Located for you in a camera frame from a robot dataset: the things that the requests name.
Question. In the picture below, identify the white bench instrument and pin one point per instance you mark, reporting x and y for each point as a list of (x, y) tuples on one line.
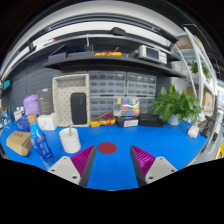
[(152, 54)]

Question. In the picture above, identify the black rectangular pouch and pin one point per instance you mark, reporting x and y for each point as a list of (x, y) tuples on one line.
[(78, 108)]

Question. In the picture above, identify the black flat case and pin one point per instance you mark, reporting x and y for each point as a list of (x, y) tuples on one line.
[(150, 120)]

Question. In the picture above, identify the white ribbed cup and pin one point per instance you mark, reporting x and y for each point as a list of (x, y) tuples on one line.
[(70, 142)]

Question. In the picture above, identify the clear organizer with coloured parts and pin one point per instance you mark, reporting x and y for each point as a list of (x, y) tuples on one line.
[(126, 106)]

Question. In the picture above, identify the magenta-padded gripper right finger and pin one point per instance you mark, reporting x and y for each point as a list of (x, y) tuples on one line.
[(156, 168)]

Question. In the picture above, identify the white shelf unit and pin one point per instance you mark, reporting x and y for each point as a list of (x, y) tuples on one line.
[(196, 66)]

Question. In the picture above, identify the white plant pot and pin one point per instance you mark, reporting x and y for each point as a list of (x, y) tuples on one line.
[(172, 120)]

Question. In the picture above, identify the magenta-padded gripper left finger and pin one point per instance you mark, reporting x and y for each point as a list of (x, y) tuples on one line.
[(68, 168)]

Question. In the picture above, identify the black box with white label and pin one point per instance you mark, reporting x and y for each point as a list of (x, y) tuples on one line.
[(127, 122)]

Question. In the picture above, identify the small white box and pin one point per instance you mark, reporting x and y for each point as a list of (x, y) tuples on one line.
[(18, 114)]

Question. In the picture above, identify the blue carton box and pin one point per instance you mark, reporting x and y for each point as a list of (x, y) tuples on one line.
[(22, 124)]

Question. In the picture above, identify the black wall shelf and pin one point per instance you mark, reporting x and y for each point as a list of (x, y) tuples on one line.
[(110, 62)]

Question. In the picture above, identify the blue drink bottle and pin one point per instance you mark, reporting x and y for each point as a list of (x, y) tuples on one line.
[(40, 140)]

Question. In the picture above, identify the yellow tool with red leads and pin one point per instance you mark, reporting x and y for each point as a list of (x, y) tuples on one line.
[(108, 53)]

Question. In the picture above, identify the flat round red coaster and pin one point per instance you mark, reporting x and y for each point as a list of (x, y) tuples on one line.
[(107, 148)]

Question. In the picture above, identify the dark grey upright box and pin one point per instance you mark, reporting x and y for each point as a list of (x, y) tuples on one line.
[(45, 101)]

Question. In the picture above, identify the black device with antenna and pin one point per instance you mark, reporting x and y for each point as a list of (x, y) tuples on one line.
[(80, 52)]

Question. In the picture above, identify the purple plastic bag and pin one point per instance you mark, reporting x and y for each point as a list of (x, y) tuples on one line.
[(31, 104)]

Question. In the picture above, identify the metal spoon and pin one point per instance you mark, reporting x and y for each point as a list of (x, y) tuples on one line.
[(70, 129)]

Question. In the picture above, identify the white power adapter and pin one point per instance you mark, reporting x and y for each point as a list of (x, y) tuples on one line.
[(193, 131)]

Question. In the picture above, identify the white perforated tray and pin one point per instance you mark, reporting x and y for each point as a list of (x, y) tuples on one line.
[(62, 100)]

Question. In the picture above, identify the teal plastic bin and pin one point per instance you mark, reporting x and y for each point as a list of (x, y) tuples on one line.
[(6, 84)]

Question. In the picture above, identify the yellow multimeter with red leads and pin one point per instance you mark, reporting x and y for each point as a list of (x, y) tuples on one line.
[(106, 120)]

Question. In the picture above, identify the brown cardboard box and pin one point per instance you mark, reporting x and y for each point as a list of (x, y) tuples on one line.
[(19, 142)]

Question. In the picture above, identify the green leafy plant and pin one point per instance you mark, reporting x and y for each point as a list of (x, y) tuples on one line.
[(175, 103)]

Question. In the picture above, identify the white carton box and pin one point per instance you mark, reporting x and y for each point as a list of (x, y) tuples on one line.
[(47, 122)]

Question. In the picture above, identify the black rounded device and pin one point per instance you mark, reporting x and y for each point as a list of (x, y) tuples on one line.
[(118, 31)]

